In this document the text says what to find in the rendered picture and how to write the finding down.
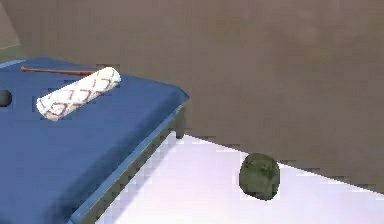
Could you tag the dark green round ball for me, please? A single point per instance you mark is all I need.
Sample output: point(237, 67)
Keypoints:
point(259, 176)

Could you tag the blue bed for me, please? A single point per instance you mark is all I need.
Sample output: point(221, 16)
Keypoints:
point(83, 150)

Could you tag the white patterned bolster pillow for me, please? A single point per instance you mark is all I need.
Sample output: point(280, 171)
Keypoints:
point(76, 94)

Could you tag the brown wooden baseball bat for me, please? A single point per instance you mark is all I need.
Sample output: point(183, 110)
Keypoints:
point(53, 70)

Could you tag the black ball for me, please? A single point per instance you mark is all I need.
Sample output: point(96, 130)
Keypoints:
point(4, 98)

